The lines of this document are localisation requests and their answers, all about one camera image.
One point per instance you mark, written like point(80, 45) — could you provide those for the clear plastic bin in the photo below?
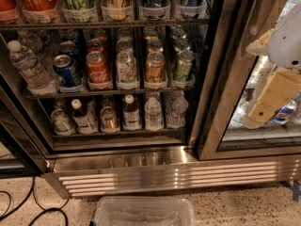
point(144, 211)

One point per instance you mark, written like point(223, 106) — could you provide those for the brown tea bottle centre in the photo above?
point(131, 116)

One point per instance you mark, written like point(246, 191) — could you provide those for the brown tea bottle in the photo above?
point(85, 121)
point(131, 116)

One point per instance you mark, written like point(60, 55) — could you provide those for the brown tea bottle left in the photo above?
point(85, 121)

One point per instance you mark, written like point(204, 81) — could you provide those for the front green soda can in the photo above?
point(183, 65)

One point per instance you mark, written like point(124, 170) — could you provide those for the front blue pepsi can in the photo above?
point(65, 66)

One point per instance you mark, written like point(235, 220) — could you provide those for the front white-green soda can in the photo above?
point(126, 67)

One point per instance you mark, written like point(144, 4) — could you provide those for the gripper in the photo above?
point(286, 46)

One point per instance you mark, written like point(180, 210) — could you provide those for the small water bottle bottom shelf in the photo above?
point(153, 115)

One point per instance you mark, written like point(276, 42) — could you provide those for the gold can bottom shelf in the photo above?
point(109, 118)

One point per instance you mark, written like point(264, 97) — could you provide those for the front gold soda can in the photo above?
point(155, 67)

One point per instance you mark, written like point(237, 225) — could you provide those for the stainless steel fridge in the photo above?
point(104, 97)

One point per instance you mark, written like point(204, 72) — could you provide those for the front red coca-cola can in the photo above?
point(97, 67)

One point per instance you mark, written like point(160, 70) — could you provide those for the dark red-blue can top shelf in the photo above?
point(190, 9)

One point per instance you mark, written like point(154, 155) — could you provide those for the green-white can bottom shelf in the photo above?
point(62, 122)

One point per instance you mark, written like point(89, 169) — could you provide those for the pepsi can right compartment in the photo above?
point(284, 114)

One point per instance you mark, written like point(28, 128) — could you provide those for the front water bottle middle shelf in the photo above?
point(28, 65)

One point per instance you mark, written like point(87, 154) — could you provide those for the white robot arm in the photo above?
point(290, 23)

